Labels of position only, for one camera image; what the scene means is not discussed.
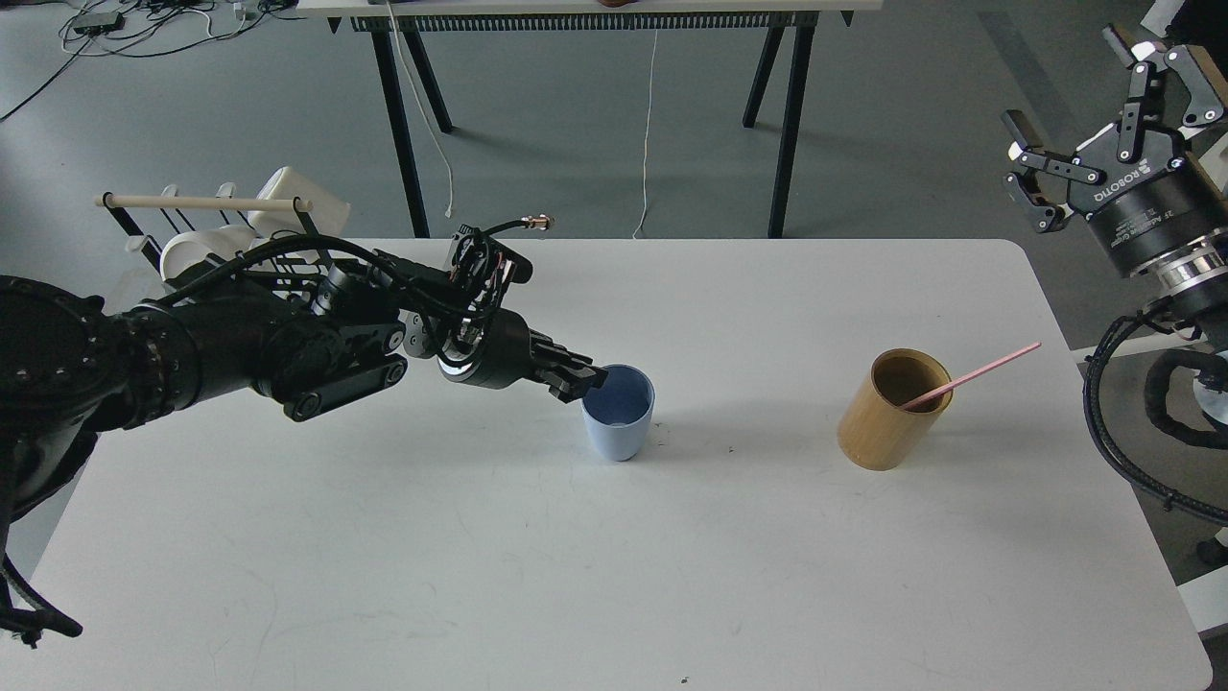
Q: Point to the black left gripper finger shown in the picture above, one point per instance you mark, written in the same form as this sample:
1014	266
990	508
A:
570	384
548	356

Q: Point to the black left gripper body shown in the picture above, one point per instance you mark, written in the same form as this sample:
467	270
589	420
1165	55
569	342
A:
507	351

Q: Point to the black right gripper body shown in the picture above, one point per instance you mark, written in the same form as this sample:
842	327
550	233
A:
1141	210

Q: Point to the light blue cup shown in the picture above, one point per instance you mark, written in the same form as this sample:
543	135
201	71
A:
617	414

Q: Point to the pink chopstick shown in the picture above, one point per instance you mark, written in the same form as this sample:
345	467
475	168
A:
915	405

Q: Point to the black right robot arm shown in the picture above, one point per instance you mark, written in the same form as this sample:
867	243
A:
1184	390

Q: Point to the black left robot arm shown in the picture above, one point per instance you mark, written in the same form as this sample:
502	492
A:
312	322

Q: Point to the bamboo cylindrical holder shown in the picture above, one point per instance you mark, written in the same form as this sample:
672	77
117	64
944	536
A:
877	431

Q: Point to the black wire dish rack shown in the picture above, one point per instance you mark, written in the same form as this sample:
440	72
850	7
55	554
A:
174	240

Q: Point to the wooden rack handle rod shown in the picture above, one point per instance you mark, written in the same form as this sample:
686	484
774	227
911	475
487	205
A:
117	201

